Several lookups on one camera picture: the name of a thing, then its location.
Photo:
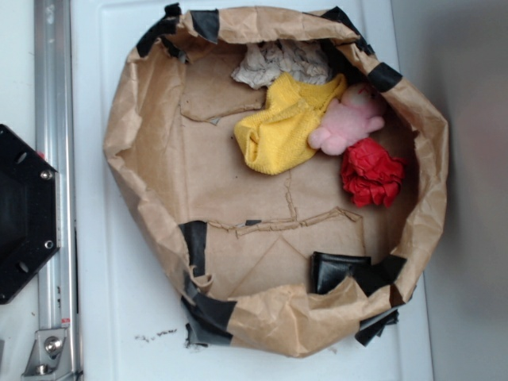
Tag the brown paper bag bin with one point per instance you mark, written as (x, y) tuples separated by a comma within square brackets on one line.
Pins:
[(236, 243)]

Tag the crumpled red paper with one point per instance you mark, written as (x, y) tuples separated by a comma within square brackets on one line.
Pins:
[(370, 174)]

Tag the yellow knitted cloth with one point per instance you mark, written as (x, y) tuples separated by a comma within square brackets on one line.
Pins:
[(274, 139)]

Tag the pink plush toy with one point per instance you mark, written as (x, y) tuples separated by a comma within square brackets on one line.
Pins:
[(359, 113)]

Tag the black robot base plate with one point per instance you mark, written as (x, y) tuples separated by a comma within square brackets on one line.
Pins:
[(29, 235)]

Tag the metal corner bracket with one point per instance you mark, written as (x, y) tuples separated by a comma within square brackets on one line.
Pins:
[(50, 357)]

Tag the aluminium rail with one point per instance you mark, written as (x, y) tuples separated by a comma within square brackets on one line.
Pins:
[(58, 289)]

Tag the crumpled white paper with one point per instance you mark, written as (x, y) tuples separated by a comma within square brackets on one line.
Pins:
[(264, 62)]

